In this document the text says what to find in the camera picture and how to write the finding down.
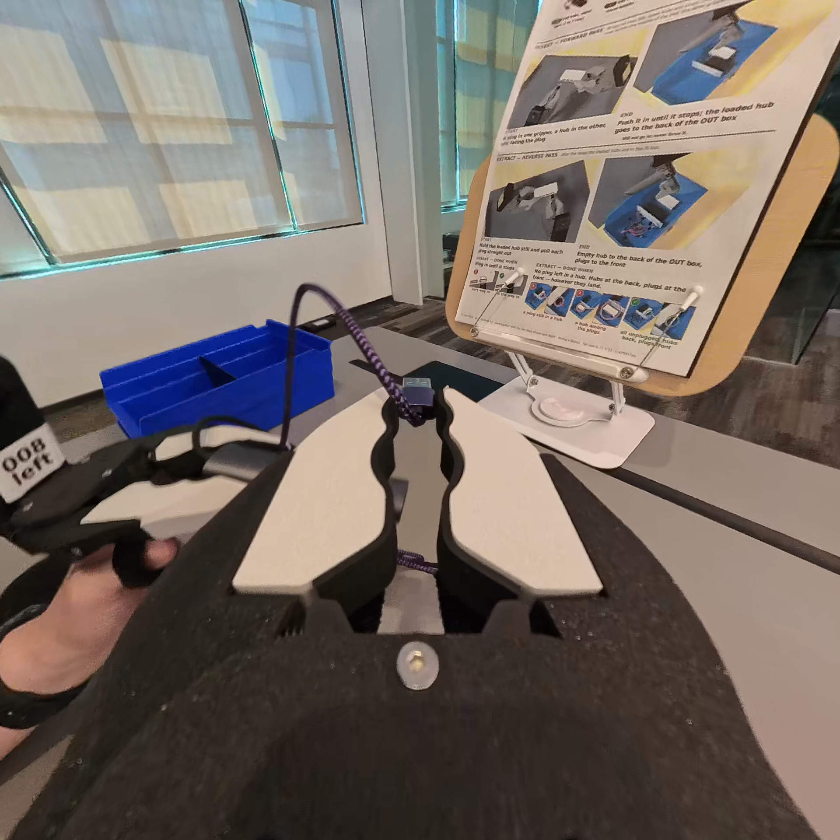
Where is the narrow window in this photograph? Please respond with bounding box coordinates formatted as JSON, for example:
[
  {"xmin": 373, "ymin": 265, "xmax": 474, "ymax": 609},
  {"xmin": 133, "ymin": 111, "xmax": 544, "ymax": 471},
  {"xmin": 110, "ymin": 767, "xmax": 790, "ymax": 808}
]
[{"xmin": 436, "ymin": 0, "xmax": 546, "ymax": 211}]

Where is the large window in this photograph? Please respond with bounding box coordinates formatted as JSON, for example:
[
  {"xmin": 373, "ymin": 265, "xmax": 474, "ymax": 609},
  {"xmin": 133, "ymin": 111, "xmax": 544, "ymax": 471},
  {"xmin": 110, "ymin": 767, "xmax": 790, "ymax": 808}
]
[{"xmin": 0, "ymin": 0, "xmax": 365, "ymax": 280}]

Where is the blue plastic bin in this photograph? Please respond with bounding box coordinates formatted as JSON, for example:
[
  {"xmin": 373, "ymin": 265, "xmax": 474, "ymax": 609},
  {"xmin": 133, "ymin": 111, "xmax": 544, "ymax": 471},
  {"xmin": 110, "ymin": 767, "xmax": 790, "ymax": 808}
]
[{"xmin": 100, "ymin": 319, "xmax": 336, "ymax": 439}]

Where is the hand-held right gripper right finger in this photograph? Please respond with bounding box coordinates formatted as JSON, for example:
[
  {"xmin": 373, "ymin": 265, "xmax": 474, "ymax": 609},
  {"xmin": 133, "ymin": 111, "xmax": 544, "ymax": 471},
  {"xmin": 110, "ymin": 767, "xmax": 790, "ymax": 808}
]
[{"xmin": 436, "ymin": 388, "xmax": 605, "ymax": 614}]

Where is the grey USB hub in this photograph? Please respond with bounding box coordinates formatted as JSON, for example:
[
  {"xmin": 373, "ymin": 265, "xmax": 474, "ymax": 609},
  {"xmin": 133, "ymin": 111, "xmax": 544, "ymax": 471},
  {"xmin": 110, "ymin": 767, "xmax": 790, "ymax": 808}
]
[{"xmin": 193, "ymin": 416, "xmax": 408, "ymax": 519}]

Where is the person's left hand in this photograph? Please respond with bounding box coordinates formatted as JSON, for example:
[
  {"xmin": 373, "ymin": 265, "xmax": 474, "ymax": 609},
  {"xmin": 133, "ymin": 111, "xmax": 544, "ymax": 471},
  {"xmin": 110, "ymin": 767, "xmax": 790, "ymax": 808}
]
[{"xmin": 0, "ymin": 538, "xmax": 179, "ymax": 697}]

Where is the white stand with wooden board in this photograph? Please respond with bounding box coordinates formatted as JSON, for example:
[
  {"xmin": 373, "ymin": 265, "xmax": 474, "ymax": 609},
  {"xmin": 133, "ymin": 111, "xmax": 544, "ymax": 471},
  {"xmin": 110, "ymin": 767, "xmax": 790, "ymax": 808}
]
[{"xmin": 445, "ymin": 0, "xmax": 840, "ymax": 470}]

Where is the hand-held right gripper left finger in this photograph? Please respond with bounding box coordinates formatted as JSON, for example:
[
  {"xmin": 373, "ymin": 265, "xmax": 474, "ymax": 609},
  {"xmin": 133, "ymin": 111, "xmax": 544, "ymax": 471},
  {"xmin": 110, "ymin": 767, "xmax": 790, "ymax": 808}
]
[{"xmin": 231, "ymin": 387, "xmax": 400, "ymax": 614}]

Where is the purple braided USB cable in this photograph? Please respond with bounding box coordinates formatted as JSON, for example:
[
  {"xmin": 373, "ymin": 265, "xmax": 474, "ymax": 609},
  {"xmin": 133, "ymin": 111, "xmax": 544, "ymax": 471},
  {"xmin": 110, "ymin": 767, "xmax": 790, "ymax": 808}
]
[{"xmin": 279, "ymin": 282, "xmax": 441, "ymax": 580}]

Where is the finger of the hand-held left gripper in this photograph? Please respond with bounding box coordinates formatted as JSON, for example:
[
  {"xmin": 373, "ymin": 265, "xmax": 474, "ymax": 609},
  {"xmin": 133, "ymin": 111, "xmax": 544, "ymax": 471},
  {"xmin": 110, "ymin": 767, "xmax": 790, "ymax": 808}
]
[
  {"xmin": 80, "ymin": 474, "xmax": 248, "ymax": 530},
  {"xmin": 154, "ymin": 427, "xmax": 284, "ymax": 462}
]

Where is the grey desk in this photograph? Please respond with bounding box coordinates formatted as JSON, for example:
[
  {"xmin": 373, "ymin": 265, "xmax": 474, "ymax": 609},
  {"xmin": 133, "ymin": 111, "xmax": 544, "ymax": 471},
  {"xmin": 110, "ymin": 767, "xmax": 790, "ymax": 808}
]
[{"xmin": 0, "ymin": 327, "xmax": 840, "ymax": 840}]

